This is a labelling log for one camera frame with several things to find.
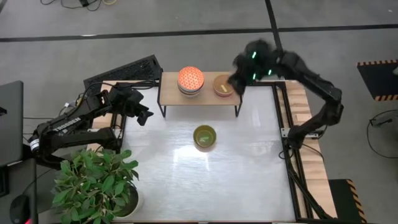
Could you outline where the black side desk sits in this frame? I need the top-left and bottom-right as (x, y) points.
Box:
(0, 157), (39, 224)

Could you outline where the black perforated panel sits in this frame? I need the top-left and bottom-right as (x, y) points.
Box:
(83, 55), (164, 105)

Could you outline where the green plastic bowl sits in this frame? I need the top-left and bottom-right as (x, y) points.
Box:
(193, 124), (218, 150)

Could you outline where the black hazard-striped floor mat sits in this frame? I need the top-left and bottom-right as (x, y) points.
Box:
(328, 179), (368, 224)
(356, 59), (398, 102)

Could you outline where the white plant pot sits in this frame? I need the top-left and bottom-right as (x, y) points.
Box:
(116, 183), (144, 219)

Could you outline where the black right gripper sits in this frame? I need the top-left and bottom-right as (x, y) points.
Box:
(228, 38), (281, 96)

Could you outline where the ceramic bowl with blue inside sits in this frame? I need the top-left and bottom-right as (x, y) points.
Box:
(178, 86), (204, 96)

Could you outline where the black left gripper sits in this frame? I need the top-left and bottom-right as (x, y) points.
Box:
(106, 82), (155, 127)

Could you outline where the dark grey monitor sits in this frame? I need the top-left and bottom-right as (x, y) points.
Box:
(0, 80), (25, 167)

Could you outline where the olive green bowl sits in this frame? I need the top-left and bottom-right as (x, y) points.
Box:
(213, 73), (235, 97)

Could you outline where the wooden shelf with black legs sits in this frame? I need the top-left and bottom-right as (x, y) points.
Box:
(157, 72), (244, 118)

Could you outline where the black floor cable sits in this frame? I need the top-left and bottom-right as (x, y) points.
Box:
(368, 108), (398, 161)
(40, 0), (118, 12)

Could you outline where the ceramic bowl with orange inside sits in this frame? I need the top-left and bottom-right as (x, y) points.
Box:
(177, 65), (205, 93)

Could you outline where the black computer mouse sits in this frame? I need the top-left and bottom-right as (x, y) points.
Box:
(9, 194), (31, 224)

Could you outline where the black metal table frame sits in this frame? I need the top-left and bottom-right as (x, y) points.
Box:
(112, 80), (335, 223)

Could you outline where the green leafy plant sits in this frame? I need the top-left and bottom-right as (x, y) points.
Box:
(51, 148), (140, 224)

